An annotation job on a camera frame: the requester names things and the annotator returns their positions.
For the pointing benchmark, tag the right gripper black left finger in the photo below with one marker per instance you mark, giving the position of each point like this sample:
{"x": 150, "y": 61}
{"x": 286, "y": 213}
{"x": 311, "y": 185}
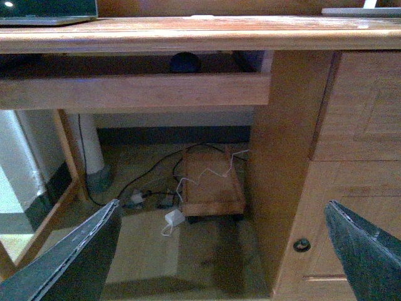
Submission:
{"x": 76, "y": 267}

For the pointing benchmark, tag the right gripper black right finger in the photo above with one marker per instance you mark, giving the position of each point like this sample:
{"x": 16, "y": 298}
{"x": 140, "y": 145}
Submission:
{"x": 370, "y": 256}

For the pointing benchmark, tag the black computer mouse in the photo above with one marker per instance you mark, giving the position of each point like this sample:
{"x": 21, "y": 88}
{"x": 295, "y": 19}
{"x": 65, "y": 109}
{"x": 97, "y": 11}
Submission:
{"x": 185, "y": 62}

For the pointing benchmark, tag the black cabinet knob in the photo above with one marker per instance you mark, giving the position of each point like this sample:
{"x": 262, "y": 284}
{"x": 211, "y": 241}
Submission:
{"x": 301, "y": 245}

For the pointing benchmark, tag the white pipe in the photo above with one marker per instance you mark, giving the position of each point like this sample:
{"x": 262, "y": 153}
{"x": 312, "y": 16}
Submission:
{"x": 98, "y": 174}

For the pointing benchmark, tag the power strip with plug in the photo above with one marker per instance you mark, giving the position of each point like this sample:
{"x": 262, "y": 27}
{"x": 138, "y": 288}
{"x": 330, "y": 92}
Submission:
{"x": 141, "y": 199}

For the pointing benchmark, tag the white power adapter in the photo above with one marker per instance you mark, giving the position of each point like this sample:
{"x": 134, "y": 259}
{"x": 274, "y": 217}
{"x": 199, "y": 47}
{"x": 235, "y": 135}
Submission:
{"x": 174, "y": 218}

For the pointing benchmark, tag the wooden desk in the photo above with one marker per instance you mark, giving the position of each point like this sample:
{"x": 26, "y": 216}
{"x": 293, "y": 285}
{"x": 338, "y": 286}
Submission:
{"x": 332, "y": 118}

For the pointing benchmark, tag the wooden rolling stand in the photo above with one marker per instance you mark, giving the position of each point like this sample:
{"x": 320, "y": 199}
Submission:
{"x": 210, "y": 186}

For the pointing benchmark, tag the wooden keyboard tray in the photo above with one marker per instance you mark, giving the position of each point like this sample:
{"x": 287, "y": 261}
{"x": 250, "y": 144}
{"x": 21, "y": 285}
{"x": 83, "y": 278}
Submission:
{"x": 127, "y": 83}

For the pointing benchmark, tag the white flat object on desk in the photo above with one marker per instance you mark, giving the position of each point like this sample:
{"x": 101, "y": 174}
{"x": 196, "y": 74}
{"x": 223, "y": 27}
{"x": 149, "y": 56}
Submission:
{"x": 368, "y": 10}

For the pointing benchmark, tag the grey laptop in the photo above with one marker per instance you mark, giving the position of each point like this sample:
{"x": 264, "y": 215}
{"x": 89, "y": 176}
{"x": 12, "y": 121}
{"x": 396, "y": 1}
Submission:
{"x": 47, "y": 12}

